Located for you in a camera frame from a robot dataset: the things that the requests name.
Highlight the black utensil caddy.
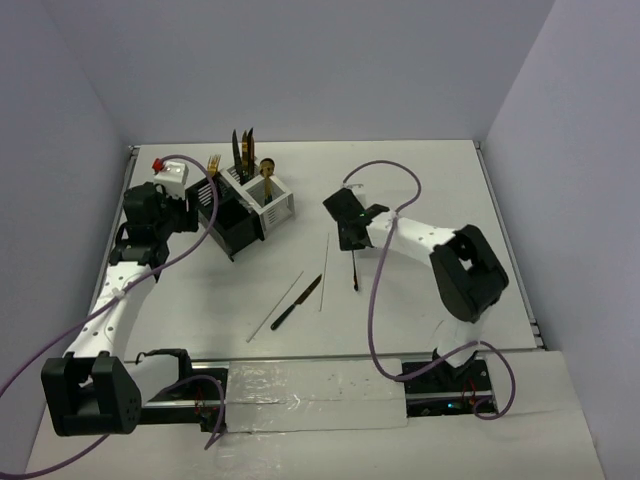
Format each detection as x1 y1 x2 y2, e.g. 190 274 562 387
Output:
187 173 265 262

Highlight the white utensil caddy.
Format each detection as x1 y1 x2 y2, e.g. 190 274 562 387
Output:
221 163 295 238

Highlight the silver tape sheet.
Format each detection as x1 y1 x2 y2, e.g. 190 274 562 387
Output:
225 359 408 433

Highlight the gold knife green handle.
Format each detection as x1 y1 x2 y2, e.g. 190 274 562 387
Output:
241 130 249 183

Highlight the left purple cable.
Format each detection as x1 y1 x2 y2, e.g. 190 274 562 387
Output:
0 154 229 476

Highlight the white chopstick long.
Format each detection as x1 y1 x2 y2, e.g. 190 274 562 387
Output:
245 270 305 344

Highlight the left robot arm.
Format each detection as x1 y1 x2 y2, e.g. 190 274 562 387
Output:
41 182 199 437

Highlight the gold knife dark handle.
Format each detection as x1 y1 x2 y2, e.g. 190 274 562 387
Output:
270 274 323 331

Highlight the black serrated knife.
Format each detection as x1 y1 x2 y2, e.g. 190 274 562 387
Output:
231 130 243 182

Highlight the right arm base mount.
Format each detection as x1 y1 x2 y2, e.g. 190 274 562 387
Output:
404 359 498 418

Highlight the black spoon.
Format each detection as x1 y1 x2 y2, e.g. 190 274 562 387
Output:
351 251 359 292

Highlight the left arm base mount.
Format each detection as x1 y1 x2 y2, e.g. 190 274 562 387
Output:
140 379 220 433

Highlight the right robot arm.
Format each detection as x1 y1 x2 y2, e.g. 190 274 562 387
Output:
323 188 509 391

